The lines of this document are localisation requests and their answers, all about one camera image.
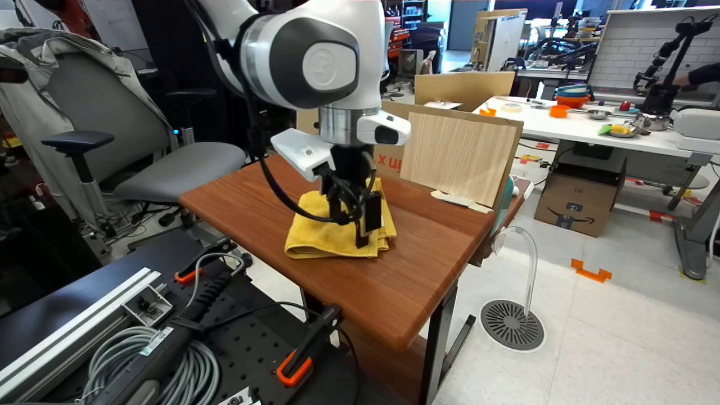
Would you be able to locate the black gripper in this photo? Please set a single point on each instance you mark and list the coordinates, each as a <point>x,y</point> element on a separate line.
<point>352,162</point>

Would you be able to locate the yellow towel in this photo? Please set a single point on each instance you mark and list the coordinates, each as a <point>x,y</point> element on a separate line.
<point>315,240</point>

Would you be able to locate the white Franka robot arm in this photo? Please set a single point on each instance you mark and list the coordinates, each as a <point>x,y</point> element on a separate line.
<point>315,63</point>

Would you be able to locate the small black robot arm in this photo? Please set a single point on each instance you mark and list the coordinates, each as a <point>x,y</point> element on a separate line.
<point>661,94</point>

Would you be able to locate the light wooden panel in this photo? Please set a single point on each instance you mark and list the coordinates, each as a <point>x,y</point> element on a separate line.
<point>457,154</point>

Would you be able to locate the long black padded bar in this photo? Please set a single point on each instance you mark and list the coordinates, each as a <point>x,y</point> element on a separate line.
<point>211,289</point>

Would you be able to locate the plain open cardboard box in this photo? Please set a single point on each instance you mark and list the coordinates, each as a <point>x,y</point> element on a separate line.
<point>464,86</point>

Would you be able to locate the black perforated mounting board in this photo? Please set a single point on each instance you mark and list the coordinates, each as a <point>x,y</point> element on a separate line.
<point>248,338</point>

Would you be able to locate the upright white cardboard panel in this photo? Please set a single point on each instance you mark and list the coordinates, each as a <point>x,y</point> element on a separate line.
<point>499,36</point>

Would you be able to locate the cardboard box with drone print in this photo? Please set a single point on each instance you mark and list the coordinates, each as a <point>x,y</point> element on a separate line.
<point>577,199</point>

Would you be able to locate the white work table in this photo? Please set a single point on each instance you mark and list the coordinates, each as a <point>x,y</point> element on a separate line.
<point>571,126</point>

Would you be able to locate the black box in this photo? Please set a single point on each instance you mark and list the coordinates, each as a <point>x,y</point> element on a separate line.
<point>592,160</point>

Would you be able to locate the blue and orange bowl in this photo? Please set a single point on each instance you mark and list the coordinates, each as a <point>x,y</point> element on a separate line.
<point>574,95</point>

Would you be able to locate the plate with yellow green items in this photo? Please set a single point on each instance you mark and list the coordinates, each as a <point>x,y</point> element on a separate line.
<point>619,131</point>

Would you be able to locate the grey office chair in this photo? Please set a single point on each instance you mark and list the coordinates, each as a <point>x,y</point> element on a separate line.
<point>97,97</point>

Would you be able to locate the black flat platform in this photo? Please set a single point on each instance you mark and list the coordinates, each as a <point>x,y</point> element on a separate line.
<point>74,289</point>

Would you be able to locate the white pegboard panel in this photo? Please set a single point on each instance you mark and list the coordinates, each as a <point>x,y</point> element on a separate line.
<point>627,45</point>

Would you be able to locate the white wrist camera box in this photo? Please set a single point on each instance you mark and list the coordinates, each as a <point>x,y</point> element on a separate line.
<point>301,154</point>

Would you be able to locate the orange floor bracket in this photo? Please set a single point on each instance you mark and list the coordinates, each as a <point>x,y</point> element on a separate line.
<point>591,273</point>

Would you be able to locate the aluminium rail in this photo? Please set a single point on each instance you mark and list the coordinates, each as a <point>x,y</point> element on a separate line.
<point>74,322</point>

